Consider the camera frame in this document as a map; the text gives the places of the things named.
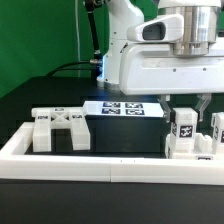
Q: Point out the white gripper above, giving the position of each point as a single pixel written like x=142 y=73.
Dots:
x=175 y=53

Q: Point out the white chair seat part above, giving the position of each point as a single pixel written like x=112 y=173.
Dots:
x=205 y=148

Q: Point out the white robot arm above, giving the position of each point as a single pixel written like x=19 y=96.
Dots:
x=124 y=15

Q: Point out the white sheet with tags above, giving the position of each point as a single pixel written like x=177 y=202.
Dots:
x=123 y=109

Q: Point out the white U-shaped fence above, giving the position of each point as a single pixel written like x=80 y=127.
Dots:
x=15 y=163

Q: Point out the white chair back frame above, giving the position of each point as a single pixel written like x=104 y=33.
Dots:
x=68 y=118

